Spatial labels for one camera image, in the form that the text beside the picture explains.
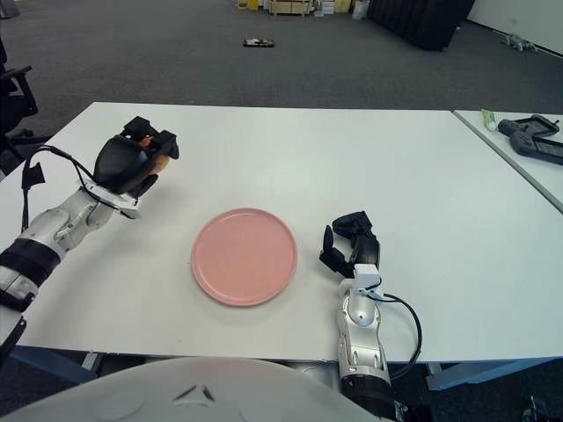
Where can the metal clamp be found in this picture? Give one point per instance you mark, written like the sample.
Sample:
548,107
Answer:
400,411

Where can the black caster wheel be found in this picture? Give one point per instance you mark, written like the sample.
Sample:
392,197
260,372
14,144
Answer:
534,409

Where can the pink round plate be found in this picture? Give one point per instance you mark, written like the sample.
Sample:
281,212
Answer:
244,257

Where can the black office chair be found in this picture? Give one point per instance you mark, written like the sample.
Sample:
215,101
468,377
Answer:
13,110

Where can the black cabinet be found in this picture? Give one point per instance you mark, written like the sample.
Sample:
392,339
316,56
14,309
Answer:
420,22

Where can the yellow box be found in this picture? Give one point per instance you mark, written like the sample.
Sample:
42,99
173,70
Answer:
249,4

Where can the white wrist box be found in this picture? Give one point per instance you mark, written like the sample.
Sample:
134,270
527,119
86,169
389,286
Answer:
367,277
119,203

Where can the small grey quadruped robot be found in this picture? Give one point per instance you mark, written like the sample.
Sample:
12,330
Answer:
519,42

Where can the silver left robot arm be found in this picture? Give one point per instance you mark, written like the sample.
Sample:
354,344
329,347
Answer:
53,233

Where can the wooden crate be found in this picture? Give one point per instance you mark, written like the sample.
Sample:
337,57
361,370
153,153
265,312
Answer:
291,7

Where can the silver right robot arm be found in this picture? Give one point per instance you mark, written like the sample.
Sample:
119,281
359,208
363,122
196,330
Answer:
363,338

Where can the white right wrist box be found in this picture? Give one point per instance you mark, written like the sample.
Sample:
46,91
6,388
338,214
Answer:
367,277

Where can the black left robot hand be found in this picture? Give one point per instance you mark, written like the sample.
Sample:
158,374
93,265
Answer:
119,165

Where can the black floor tray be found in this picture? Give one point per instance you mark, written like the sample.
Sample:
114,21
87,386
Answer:
259,43

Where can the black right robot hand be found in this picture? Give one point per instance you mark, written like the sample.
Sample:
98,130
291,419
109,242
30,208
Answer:
367,250

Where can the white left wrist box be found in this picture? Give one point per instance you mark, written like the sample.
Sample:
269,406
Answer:
119,203

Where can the grey robot torso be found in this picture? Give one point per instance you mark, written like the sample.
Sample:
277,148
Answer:
176,395

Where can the black handheld controller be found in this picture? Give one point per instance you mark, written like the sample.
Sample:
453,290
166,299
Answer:
509,126
524,144

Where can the white plastic bag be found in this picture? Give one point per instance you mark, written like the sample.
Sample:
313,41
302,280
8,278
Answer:
360,11

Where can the stack of cardboard boxes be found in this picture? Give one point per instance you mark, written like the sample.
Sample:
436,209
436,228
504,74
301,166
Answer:
333,6

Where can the green white tube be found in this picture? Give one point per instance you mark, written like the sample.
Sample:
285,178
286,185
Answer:
489,119

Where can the red yellow apple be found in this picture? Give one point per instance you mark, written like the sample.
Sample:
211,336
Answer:
163,163

